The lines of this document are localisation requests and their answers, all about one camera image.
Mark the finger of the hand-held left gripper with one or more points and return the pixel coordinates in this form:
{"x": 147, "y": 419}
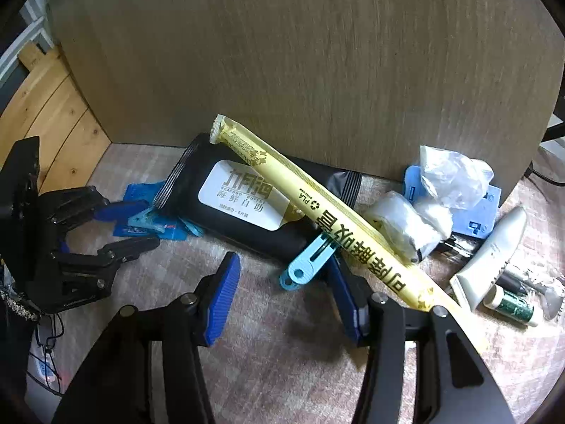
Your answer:
{"x": 119, "y": 211}
{"x": 128, "y": 247}

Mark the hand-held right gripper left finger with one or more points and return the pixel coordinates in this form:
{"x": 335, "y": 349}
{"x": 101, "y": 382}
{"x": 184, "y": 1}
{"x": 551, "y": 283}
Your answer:
{"x": 224, "y": 296}

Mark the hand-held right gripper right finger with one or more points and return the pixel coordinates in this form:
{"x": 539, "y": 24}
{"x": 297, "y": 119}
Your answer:
{"x": 348, "y": 302}

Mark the blue foil sachet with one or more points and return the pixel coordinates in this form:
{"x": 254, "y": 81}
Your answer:
{"x": 134, "y": 196}

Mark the black wet wipe pack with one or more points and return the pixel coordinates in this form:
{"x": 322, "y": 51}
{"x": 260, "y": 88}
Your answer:
{"x": 238, "y": 198}

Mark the yellow paper straw packet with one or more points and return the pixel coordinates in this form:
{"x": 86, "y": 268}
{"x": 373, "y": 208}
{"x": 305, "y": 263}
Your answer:
{"x": 282, "y": 181}

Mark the beige checkered mat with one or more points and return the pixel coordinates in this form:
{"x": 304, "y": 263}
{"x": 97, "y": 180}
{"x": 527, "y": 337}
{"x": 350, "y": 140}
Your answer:
{"x": 282, "y": 331}

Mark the clear plastic wrapped roll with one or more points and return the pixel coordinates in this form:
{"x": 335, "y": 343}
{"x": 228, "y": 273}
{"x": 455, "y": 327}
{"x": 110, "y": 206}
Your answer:
{"x": 404, "y": 221}

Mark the pine wood panel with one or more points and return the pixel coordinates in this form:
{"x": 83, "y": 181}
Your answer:
{"x": 48, "y": 115}

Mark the white power strip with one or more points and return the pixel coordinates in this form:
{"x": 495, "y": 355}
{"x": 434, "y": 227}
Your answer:
{"x": 44, "y": 369}

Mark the white squeeze tube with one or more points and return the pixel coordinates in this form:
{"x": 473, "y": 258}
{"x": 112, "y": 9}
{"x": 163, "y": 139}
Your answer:
{"x": 490, "y": 256}

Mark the blue plastic card holder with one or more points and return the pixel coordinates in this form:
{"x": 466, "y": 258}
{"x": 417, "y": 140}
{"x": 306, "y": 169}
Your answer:
{"x": 477, "y": 221}

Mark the small green glitter bottle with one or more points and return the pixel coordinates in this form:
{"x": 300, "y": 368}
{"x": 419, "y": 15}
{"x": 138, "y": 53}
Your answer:
{"x": 514, "y": 312}

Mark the brown wooden board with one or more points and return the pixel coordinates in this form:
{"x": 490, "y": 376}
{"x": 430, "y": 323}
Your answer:
{"x": 287, "y": 53}

